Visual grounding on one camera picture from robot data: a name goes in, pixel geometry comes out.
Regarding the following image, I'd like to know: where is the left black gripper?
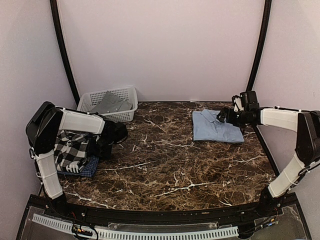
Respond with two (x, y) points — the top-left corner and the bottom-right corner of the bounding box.
(85, 135), (115, 160)

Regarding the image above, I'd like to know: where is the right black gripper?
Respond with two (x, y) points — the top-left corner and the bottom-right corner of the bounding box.
(216, 107), (249, 129)

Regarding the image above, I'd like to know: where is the light blue long sleeve shirt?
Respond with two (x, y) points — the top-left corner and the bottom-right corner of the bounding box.
(192, 109), (245, 143)

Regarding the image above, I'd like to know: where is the blue checked shirt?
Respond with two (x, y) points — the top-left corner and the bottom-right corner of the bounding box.
(57, 155), (99, 178)

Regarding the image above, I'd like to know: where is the black white plaid shirt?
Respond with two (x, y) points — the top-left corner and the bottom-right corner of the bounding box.
(54, 130), (97, 173)

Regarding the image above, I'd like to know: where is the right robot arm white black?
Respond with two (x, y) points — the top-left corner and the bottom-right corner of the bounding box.
(217, 90), (320, 217)

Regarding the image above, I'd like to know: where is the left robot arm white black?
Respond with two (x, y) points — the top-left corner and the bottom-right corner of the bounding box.
(25, 101), (128, 218)

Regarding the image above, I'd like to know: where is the grey shirt in basket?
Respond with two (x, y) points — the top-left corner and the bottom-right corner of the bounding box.
(90, 91), (133, 115)

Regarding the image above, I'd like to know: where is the white plastic mesh basket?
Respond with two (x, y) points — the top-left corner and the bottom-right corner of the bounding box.
(77, 86), (138, 123)

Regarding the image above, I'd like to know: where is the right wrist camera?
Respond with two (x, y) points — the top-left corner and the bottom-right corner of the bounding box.
(231, 95), (244, 112)

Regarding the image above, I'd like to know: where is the white slotted cable duct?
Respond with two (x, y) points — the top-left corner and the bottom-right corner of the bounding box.
(32, 214), (239, 240)

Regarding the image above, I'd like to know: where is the right black frame post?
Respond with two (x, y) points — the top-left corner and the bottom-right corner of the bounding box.
(246, 0), (272, 91)

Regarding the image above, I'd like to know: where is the black frame post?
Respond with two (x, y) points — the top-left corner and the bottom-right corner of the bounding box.
(246, 0), (272, 91)
(49, 0), (81, 106)

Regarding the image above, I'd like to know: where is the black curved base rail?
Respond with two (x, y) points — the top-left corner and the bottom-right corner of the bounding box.
(27, 193), (301, 226)

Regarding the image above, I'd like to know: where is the left black frame post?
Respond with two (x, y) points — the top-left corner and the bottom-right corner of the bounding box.
(49, 0), (81, 106)

